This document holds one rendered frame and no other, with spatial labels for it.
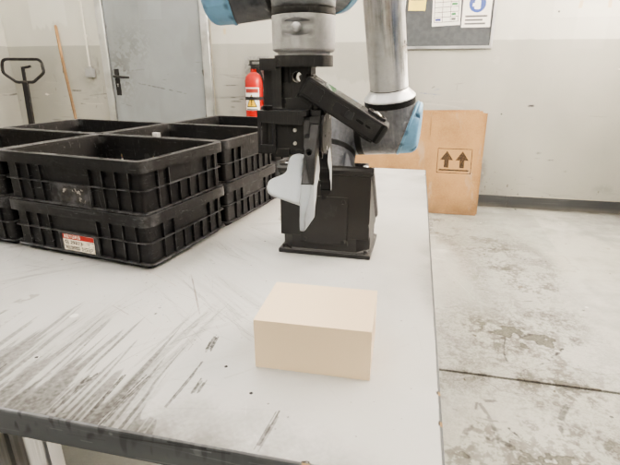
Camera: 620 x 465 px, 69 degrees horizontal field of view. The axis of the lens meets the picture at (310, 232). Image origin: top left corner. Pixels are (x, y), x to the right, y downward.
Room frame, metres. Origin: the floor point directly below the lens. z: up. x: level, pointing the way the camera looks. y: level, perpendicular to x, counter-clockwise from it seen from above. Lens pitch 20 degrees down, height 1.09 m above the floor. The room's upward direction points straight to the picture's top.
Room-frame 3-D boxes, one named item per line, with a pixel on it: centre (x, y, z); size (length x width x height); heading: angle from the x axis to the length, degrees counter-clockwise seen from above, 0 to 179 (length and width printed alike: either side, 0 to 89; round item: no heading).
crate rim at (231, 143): (1.34, 0.34, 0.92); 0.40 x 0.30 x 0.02; 68
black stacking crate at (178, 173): (1.06, 0.45, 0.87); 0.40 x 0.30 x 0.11; 68
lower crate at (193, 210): (1.06, 0.45, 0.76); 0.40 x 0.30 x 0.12; 68
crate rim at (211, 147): (1.06, 0.45, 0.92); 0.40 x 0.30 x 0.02; 68
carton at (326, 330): (0.58, -0.01, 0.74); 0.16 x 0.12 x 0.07; 79
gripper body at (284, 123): (0.59, 0.01, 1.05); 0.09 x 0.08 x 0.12; 79
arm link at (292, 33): (0.58, 0.01, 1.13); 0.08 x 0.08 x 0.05
